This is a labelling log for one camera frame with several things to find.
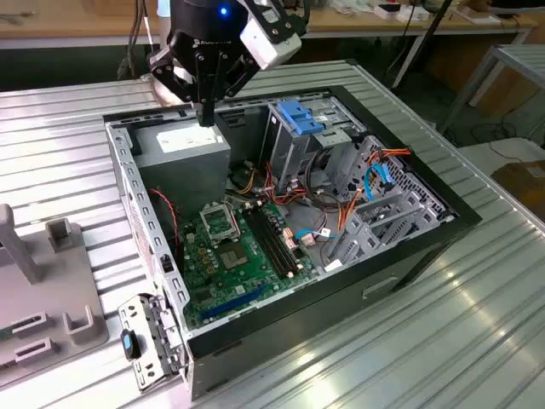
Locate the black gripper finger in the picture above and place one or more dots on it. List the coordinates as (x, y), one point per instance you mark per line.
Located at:
(170, 70)
(238, 76)

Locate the grey disk bay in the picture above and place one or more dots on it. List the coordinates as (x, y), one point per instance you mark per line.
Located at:
(383, 221)

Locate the blue drive cage latch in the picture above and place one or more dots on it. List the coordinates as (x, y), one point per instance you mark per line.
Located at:
(300, 118)

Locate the grey optical drive cage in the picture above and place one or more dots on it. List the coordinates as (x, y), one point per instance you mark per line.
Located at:
(289, 149)

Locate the grey power supply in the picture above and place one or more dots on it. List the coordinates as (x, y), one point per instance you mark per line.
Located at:
(183, 166)

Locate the wooden desk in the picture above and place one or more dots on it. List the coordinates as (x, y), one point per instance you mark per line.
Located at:
(64, 23)

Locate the black RAM slot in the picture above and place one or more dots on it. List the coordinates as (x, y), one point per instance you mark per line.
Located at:
(265, 243)
(277, 241)

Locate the CPU socket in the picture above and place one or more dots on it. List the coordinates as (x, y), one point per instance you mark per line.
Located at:
(233, 257)

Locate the white boxes on desk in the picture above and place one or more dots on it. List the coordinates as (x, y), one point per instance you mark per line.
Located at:
(409, 16)

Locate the green motherboard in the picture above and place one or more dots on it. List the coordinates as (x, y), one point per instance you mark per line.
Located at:
(238, 289)

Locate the large brown carton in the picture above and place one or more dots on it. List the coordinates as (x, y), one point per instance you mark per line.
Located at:
(451, 64)

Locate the blue expansion slot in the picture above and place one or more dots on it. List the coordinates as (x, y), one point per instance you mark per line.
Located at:
(232, 303)

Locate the black open PC case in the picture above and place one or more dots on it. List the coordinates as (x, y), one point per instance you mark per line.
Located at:
(298, 307)

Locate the grey parts rack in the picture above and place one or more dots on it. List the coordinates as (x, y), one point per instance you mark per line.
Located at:
(47, 277)

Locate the white low table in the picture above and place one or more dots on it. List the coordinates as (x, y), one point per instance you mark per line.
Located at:
(481, 153)

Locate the black and blue latch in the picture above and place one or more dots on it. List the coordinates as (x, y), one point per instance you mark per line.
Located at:
(130, 344)

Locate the brown cardboard box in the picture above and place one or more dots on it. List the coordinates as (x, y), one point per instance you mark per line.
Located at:
(523, 183)

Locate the green RAM stick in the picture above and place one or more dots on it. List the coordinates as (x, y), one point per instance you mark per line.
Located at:
(5, 333)

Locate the brown arm base plate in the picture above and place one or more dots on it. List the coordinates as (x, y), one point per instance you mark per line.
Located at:
(164, 93)

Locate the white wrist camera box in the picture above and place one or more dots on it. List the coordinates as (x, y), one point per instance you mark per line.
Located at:
(272, 47)

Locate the silver hinged slot bracket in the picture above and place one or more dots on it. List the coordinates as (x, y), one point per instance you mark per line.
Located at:
(153, 341)

